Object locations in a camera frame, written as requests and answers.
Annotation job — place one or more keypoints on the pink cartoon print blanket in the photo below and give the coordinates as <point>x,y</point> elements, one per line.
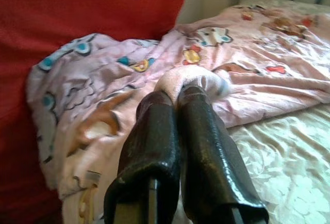
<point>129,79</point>

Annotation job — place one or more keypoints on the grey floral bed sheet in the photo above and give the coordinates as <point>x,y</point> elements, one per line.
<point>283,157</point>

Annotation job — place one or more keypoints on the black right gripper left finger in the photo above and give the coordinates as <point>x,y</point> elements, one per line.
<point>149,162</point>

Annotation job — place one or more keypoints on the red fabric cover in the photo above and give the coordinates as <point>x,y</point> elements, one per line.
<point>77,7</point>

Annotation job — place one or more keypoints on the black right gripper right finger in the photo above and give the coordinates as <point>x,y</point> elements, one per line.
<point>208,169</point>

